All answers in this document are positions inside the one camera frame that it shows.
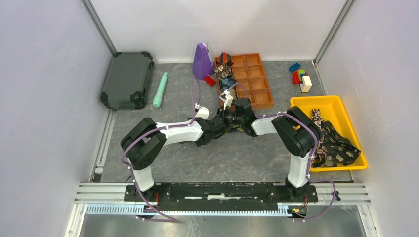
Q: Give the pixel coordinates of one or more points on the brown floral rolled tie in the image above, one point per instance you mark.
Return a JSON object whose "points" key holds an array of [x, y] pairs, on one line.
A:
{"points": [[223, 71]]}

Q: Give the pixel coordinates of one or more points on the orange navy striped rolled tie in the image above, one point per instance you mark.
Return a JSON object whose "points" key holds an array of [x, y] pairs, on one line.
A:
{"points": [[224, 58]]}

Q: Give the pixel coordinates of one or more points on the colourful toy block stack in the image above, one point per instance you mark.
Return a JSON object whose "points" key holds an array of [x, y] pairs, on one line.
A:
{"points": [[297, 76]]}

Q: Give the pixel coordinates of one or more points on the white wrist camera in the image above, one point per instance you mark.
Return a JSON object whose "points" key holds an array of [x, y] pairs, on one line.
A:
{"points": [[227, 99], [201, 111]]}

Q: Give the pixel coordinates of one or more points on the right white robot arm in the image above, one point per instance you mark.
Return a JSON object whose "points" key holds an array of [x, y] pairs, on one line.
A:
{"points": [[298, 132]]}

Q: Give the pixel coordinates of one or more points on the white toy block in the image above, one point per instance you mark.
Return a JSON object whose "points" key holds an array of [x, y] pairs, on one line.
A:
{"points": [[306, 84]]}

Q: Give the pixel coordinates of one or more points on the black gold floral tie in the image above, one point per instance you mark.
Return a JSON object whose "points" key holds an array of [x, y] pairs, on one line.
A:
{"points": [[334, 149]]}

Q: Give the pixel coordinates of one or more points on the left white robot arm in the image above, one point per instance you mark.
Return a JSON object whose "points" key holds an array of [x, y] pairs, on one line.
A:
{"points": [[144, 142]]}

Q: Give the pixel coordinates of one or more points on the purple metronome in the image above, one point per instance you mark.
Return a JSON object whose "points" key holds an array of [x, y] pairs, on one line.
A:
{"points": [[202, 64]]}

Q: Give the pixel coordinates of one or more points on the blue patterned rolled tie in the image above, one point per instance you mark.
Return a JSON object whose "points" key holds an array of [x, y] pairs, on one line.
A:
{"points": [[226, 83]]}

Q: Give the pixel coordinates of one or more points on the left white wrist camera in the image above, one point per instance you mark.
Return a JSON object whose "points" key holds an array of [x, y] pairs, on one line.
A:
{"points": [[201, 111]]}

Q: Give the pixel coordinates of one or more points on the mint green flashlight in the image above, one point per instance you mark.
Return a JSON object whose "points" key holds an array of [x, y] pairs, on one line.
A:
{"points": [[158, 98]]}

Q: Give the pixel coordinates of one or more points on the dark green hard case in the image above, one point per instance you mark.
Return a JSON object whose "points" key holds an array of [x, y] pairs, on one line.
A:
{"points": [[127, 81]]}

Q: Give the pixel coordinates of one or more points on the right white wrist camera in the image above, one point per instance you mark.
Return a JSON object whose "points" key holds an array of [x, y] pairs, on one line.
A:
{"points": [[227, 99]]}

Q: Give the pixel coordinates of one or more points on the pink floral dark tie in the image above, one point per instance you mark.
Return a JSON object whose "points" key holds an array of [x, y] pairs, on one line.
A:
{"points": [[317, 117]]}

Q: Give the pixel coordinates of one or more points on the orange wooden compartment tray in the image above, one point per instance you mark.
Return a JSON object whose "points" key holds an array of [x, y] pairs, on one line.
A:
{"points": [[251, 80]]}

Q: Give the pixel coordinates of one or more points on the red block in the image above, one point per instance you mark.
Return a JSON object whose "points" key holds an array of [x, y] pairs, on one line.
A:
{"points": [[210, 81]]}

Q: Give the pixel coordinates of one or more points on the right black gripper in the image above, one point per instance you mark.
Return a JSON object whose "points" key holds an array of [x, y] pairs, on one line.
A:
{"points": [[225, 112]]}

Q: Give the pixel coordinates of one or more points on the navy yellow floral tie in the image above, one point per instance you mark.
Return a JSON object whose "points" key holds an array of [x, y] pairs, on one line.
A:
{"points": [[233, 128]]}

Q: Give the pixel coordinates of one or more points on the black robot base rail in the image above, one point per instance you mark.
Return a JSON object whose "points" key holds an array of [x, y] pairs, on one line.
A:
{"points": [[230, 196]]}

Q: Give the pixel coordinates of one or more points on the yellow plastic bin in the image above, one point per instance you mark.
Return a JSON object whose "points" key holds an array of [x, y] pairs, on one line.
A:
{"points": [[332, 110]]}

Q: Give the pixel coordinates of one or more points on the blue toy brick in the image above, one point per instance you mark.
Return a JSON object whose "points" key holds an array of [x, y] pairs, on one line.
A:
{"points": [[294, 67]]}

